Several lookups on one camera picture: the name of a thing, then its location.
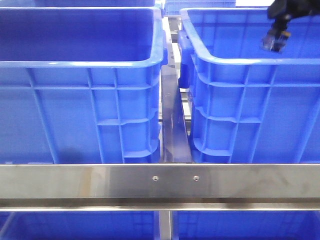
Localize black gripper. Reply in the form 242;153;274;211
267;0;320;20

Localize push button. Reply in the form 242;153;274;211
261;19;291;53

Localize blue front right target crate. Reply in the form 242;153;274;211
178;8;320;164

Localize blue front left crate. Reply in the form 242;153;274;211
0;7;168;165

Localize lower right blue crate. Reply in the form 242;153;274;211
173;211;320;240

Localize lower left blue crate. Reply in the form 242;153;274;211
0;211;160;240

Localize steel shelf divider bracket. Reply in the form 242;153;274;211
161;64;193;164

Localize stainless steel shelf rail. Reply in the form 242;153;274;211
0;163;320;212

